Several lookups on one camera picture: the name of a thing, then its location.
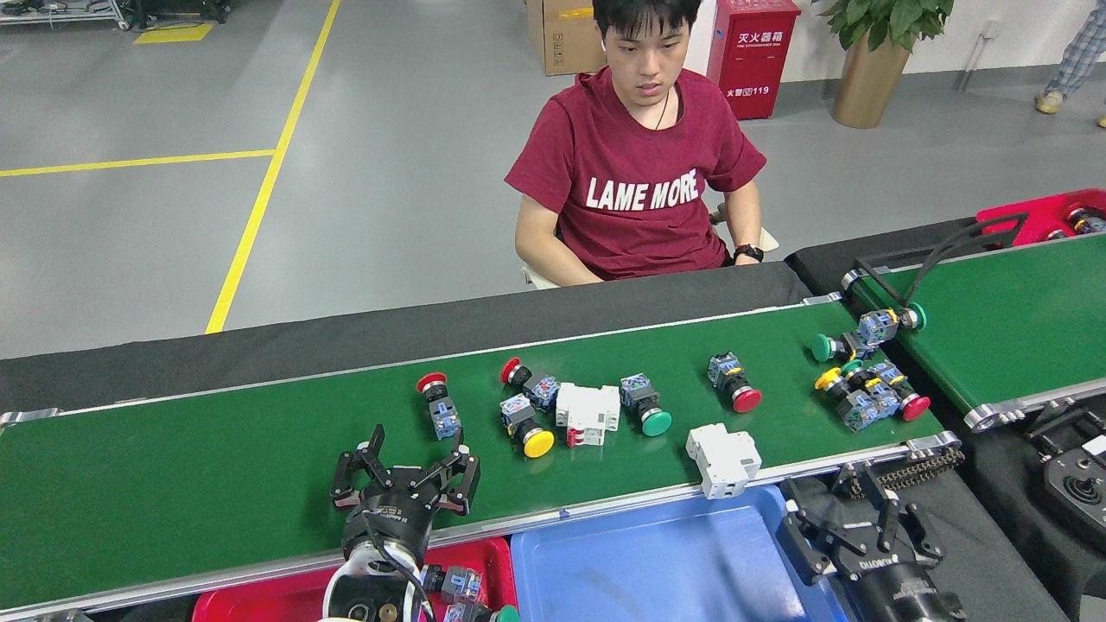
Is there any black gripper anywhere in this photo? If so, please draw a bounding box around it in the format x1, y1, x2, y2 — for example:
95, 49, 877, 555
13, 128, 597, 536
774, 465, 967, 622
331, 424, 481, 564

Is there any black push button switch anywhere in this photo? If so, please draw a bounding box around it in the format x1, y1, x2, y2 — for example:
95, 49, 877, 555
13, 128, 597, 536
421, 564, 483, 606

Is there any yellow push button switch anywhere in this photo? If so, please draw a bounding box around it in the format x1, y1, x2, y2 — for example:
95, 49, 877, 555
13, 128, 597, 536
814, 367, 875, 433
499, 393, 556, 459

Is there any white circuit breaker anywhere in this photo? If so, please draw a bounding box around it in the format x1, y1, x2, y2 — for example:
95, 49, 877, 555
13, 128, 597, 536
685, 422, 763, 500
555, 383, 621, 448

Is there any small green push button switch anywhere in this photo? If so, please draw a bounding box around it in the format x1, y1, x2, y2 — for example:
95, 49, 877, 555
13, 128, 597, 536
840, 359, 895, 416

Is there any red plastic tray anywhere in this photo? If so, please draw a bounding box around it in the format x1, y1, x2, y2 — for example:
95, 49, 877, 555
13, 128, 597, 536
192, 536, 519, 622

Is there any wide green conveyor belt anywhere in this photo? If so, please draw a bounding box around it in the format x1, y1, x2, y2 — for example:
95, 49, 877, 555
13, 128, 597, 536
0, 292, 964, 619

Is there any blue plastic tray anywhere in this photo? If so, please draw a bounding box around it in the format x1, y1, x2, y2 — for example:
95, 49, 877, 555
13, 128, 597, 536
510, 484, 852, 622

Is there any green feeder conveyor belt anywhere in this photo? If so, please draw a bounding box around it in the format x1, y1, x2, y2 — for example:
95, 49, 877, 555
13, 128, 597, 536
840, 232, 1106, 433

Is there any black table cloth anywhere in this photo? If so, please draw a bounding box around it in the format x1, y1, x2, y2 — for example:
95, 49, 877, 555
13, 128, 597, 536
0, 216, 1106, 622

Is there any black joystick controller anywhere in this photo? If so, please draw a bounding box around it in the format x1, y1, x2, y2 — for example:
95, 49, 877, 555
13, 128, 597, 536
1041, 432, 1106, 532

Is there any red plastic bin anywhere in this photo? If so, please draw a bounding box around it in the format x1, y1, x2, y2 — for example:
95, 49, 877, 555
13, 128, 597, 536
976, 188, 1106, 249

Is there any seated person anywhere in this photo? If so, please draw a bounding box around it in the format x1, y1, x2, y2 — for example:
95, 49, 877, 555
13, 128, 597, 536
504, 0, 768, 288

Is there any potted plant in gold pot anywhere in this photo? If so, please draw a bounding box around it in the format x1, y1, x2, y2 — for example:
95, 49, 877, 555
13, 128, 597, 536
812, 0, 956, 129

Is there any brown cardboard box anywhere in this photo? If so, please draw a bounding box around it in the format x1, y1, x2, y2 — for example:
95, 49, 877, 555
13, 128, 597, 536
525, 0, 607, 76

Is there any standing person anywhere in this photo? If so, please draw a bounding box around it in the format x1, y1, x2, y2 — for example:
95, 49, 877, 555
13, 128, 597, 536
1035, 0, 1106, 129

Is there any red fire extinguisher cabinet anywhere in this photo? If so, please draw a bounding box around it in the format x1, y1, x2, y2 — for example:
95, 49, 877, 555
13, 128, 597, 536
707, 0, 802, 120

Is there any white wheeled cart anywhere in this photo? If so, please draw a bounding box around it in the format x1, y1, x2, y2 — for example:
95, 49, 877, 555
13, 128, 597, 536
0, 0, 130, 31

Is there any black conveyor drive chain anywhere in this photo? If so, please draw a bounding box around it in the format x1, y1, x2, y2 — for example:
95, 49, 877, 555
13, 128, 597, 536
842, 447, 967, 500

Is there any black triangular guide frame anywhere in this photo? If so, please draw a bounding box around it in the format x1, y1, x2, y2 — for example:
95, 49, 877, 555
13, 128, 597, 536
854, 212, 1031, 312

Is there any grey wall conduit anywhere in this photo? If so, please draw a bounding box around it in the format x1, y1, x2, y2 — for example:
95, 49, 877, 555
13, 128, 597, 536
955, 19, 1003, 92

